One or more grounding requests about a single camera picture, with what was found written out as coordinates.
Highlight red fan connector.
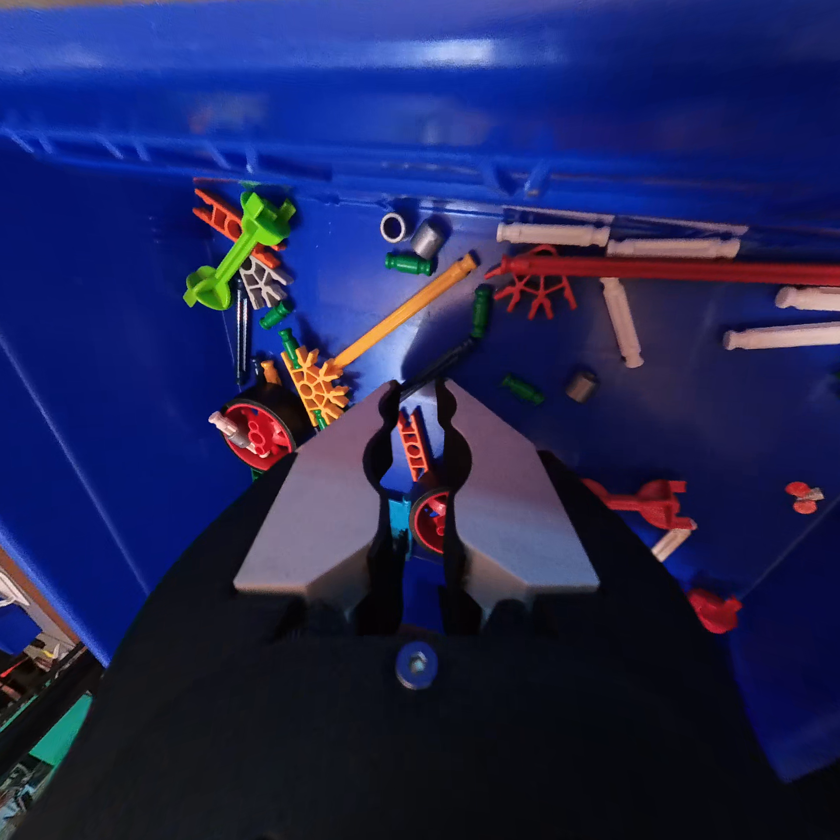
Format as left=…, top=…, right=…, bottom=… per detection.
left=493, top=245, right=578, bottom=320

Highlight lime green spool rod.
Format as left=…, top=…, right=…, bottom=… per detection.
left=183, top=190, right=298, bottom=309

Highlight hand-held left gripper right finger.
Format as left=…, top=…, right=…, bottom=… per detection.
left=435, top=377, right=601, bottom=636

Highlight grey fan connector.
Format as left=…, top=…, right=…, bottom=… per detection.
left=238, top=255, right=294, bottom=309

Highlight small pale grey rod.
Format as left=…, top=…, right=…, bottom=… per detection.
left=209, top=410, right=253, bottom=444

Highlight yellow rod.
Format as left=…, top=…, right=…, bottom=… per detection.
left=326, top=254, right=478, bottom=371

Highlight red wheel with black tyre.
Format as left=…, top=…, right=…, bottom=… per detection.
left=220, top=395, right=303, bottom=472
left=408, top=487, right=454, bottom=553

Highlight red clip connector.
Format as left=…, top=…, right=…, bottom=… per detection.
left=581, top=478, right=698, bottom=531
left=686, top=587, right=744, bottom=634

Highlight long red rod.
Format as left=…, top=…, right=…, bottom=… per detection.
left=486, top=255, right=840, bottom=287

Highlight orange ladder connector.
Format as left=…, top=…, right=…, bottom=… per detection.
left=397, top=407, right=431, bottom=482
left=193, top=189, right=286, bottom=253

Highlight thin dark blue rod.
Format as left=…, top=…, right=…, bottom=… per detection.
left=235, top=289, right=253, bottom=387

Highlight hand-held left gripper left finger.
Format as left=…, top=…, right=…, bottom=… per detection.
left=233, top=379, right=403, bottom=636

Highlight blue plastic bin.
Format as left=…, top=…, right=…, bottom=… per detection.
left=0, top=0, right=840, bottom=782

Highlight cyan panel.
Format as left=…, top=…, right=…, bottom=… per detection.
left=386, top=495, right=414, bottom=559

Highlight yellow snowflake connector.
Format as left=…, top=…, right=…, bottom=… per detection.
left=282, top=348, right=350, bottom=427

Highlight teal board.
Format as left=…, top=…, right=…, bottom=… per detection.
left=0, top=692, right=94, bottom=782

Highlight white rod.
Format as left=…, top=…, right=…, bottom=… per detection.
left=774, top=285, right=840, bottom=311
left=600, top=277, right=645, bottom=368
left=651, top=525, right=695, bottom=563
left=497, top=222, right=613, bottom=248
left=723, top=322, right=840, bottom=350
left=605, top=238, right=742, bottom=259

